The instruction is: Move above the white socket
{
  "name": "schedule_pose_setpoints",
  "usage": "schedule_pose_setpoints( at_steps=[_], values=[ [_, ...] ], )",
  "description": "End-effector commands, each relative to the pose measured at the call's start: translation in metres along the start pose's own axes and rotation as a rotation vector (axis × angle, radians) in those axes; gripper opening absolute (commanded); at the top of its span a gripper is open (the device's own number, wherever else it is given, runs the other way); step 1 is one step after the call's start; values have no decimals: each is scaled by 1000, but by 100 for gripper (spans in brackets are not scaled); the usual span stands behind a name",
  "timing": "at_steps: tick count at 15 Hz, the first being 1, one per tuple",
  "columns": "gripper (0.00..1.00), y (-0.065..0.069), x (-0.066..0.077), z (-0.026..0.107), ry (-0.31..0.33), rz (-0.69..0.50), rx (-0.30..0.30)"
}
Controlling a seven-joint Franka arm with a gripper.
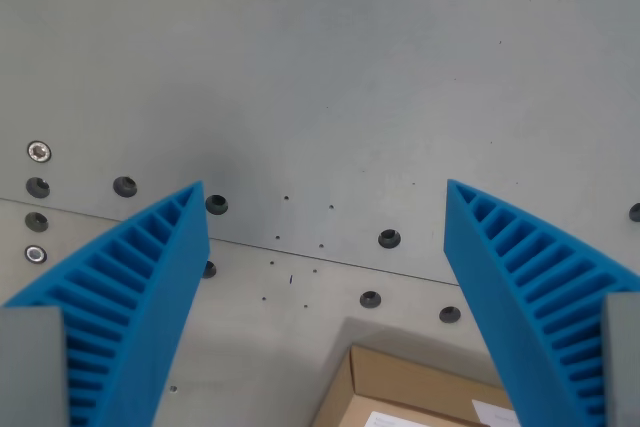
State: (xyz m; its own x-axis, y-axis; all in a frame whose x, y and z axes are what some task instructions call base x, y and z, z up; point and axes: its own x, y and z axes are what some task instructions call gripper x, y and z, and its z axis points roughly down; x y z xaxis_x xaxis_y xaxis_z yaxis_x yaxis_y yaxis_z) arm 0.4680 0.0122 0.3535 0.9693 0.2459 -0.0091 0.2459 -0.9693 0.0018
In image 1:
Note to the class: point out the silver hex socket screw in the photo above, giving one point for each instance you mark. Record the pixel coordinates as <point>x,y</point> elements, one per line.
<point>39,152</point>
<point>36,254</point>

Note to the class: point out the white paper label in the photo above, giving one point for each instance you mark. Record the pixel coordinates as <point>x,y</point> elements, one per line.
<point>495,412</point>
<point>400,419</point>

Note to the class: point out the black countersunk screw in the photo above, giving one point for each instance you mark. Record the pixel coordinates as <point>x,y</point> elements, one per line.
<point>635,212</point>
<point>370,299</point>
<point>449,314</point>

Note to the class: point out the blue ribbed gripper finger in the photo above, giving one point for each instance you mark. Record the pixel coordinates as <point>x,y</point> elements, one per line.
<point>480,247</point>
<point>170,267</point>

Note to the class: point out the brown cardboard box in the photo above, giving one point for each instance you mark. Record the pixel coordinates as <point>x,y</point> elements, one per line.
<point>400,377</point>

